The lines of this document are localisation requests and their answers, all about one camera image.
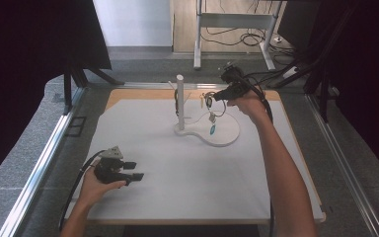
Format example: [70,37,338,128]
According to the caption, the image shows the left hand-held gripper black cable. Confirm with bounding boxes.
[58,149,108,231]

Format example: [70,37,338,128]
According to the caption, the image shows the white table mat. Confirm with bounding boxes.
[64,98,326,222]

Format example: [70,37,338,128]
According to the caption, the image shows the black key strap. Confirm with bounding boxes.
[174,88,181,119]

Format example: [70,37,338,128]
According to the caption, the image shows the key ring with coloured tags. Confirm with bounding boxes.
[198,91,228,136]

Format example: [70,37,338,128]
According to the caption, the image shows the right hand-held gripper black cable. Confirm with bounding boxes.
[235,72,276,237]

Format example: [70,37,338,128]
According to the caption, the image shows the black bracket frame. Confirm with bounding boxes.
[64,115,88,138]

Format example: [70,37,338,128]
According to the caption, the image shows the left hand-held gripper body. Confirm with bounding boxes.
[93,145,128,186]

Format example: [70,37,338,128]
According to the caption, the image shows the black floor cables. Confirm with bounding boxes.
[199,25,299,58]

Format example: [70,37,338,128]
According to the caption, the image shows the white power strip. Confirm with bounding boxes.
[281,66,299,79]

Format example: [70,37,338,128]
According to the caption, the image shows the person's left hand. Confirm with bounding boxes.
[78,160,128,207]

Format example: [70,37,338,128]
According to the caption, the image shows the person's right hand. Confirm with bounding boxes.
[226,90,271,125]

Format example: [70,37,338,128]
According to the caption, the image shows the white metal desk frame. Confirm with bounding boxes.
[192,0,284,71]

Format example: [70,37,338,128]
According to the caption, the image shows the white key stand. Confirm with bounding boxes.
[167,74,241,148]

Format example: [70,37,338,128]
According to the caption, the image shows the black stand legs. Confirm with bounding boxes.
[269,0,359,123]
[62,63,126,117]

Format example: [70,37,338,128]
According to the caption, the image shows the black curtain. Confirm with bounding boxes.
[0,0,113,191]
[309,0,379,186]

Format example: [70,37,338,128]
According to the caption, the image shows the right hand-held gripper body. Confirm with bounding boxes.
[220,62,255,101]

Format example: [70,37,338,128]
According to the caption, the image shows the hand-held gripper black cable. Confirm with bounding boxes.
[235,72,276,237]
[58,149,108,231]

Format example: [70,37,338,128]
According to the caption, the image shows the aluminium rail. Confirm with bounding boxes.
[304,93,379,237]
[0,86,87,237]

